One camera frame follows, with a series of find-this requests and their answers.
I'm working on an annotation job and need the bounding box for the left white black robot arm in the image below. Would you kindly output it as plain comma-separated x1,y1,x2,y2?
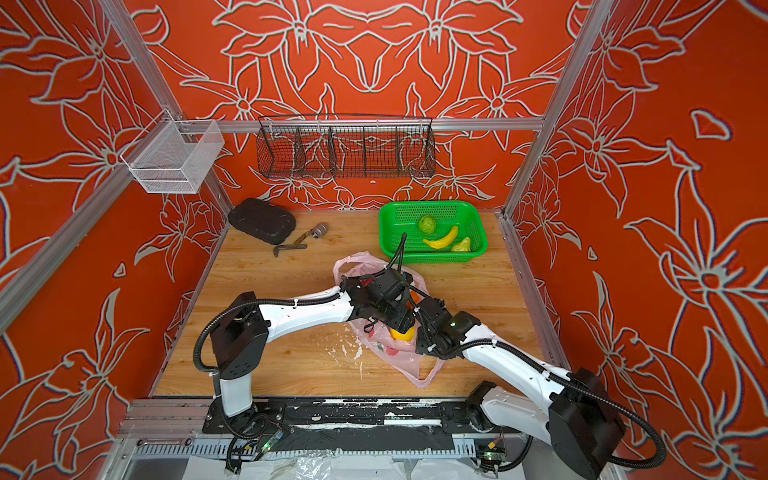
193,234,416,420

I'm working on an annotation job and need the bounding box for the pink plastic bag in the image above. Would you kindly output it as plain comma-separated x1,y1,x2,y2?
333,251,445,389

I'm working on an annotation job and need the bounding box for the green round fruit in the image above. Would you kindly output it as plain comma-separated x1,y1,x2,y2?
417,215,437,235

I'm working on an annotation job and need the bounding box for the black wire wall basket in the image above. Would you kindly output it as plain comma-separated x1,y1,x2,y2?
256,115,437,179

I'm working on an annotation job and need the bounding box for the white wire wall basket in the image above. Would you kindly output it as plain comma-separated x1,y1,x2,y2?
120,120,224,194

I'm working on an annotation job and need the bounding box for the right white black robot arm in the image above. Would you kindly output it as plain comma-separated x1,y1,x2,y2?
413,297,667,479

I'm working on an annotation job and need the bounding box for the yellow banana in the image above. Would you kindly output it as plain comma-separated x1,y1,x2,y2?
422,225,459,250

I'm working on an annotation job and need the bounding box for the black oval tray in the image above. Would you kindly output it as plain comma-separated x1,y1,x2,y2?
227,198,296,245

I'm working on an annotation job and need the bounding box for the yellow green pear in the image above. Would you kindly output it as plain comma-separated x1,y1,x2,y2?
451,237,471,253

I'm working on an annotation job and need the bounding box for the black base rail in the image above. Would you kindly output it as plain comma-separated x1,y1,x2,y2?
202,397,520,456

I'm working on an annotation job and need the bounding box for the green plastic basket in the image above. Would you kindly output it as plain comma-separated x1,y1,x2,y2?
379,200,489,264

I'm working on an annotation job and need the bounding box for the metal hand tool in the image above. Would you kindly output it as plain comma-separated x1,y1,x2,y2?
273,222,329,258

